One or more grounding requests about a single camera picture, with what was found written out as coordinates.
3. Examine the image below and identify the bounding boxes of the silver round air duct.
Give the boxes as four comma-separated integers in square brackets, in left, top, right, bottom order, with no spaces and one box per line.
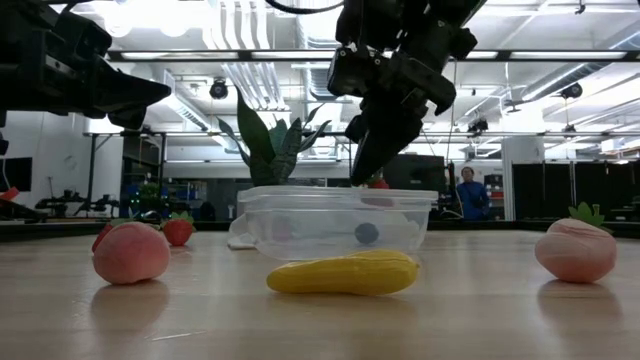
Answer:
[294,0,346,49]

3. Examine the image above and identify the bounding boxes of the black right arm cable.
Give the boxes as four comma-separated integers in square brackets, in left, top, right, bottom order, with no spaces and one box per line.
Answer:
[264,0,346,15]

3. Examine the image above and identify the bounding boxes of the large black monitor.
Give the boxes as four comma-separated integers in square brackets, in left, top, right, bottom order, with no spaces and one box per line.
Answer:
[382,153,446,192]

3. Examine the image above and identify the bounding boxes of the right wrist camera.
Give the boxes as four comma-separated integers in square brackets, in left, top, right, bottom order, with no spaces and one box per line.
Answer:
[327,43,384,99]

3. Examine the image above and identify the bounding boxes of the black partition panels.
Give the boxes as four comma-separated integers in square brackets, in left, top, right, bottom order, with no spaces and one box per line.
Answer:
[512,160,640,221]

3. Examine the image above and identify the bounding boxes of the dark toy blueberry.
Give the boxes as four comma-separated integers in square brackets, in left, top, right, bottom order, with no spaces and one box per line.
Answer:
[354,222,380,246]

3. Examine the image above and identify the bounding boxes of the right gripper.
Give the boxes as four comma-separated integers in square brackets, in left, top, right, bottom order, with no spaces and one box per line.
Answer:
[344,24,479,187]

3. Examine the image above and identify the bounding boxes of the black overhead frame bar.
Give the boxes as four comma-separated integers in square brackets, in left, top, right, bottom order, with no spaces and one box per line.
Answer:
[107,48,640,63]

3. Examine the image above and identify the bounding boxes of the black background robot arms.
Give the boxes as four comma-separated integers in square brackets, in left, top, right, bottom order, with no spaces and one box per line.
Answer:
[34,188,121,219]

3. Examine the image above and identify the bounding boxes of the small black monitor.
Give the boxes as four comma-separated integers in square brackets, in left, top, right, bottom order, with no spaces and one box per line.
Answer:
[0,156,34,193]

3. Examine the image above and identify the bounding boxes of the person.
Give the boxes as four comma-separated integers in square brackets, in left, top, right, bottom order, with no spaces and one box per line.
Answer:
[455,166,492,221]

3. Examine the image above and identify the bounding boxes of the black aluminium table frame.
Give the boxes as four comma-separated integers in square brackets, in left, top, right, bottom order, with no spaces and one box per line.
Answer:
[0,218,640,242]

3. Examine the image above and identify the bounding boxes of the pink toy peach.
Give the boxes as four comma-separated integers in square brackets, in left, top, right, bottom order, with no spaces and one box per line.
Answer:
[92,222,172,286]
[534,218,618,284]

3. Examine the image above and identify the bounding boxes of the clear plastic tupperware container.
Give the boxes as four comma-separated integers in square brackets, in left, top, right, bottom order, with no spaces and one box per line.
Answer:
[237,185,440,262]

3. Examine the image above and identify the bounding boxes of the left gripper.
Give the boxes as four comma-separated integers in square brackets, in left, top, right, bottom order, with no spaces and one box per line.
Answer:
[0,0,172,131]

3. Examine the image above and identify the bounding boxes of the white column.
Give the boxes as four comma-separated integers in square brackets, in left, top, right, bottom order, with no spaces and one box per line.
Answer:
[501,137,546,221]

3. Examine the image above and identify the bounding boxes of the green snake plant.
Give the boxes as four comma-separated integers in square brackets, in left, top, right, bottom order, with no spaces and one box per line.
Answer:
[217,89,332,188]

